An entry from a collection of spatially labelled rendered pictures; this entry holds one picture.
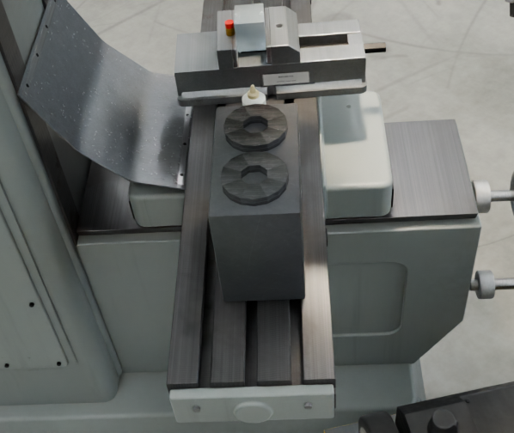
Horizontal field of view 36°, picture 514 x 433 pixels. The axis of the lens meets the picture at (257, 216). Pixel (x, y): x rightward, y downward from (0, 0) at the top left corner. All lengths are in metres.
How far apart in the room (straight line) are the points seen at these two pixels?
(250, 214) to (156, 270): 0.64
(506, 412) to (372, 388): 0.52
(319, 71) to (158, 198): 0.38
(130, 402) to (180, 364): 0.82
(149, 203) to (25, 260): 0.26
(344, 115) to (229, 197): 0.61
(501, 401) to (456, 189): 0.42
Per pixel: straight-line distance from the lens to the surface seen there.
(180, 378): 1.10
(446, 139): 1.69
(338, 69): 1.45
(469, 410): 1.43
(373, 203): 1.49
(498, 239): 2.46
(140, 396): 1.92
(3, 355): 1.83
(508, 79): 3.02
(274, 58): 1.43
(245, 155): 1.07
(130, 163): 1.45
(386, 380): 1.90
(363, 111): 1.61
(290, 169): 1.06
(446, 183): 1.60
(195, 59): 1.47
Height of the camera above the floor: 1.83
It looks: 47 degrees down
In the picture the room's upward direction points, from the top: 7 degrees counter-clockwise
